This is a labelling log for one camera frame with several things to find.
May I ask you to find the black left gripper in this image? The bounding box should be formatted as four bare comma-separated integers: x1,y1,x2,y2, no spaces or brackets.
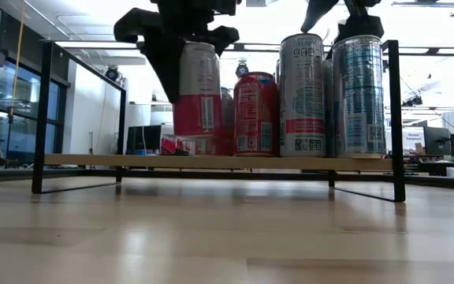
113,0,240,104

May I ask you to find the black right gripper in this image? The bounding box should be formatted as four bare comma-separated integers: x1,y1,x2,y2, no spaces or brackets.
300,0,385,44

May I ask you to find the red white can silver lid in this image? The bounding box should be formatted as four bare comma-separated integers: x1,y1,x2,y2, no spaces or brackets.
173,41,223,157
233,71,281,158

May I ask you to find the silver blue energy drink can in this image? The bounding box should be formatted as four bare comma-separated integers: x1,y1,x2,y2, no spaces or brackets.
324,58,335,157
331,34,387,159

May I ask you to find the long ceiling light strip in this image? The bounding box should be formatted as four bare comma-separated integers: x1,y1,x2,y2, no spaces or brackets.
53,40,454,55

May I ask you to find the red white box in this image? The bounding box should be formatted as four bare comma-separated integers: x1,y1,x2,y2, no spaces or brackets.
160,133,177,155

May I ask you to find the black aluminium table frame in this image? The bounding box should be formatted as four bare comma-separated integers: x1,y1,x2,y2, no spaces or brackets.
0,167,454,193

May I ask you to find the yellow cable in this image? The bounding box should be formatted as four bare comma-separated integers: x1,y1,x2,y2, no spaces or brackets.
9,0,28,118

